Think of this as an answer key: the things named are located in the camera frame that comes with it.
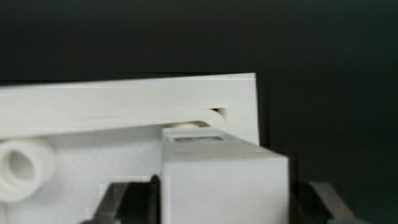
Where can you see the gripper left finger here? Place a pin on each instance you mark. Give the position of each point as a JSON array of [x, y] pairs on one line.
[[106, 212]]

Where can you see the white desk top tray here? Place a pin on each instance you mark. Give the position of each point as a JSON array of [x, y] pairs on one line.
[[80, 137]]

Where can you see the white leg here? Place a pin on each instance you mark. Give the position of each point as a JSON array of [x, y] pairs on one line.
[[224, 179]]

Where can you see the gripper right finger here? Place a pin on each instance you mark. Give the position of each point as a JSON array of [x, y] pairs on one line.
[[341, 214]]

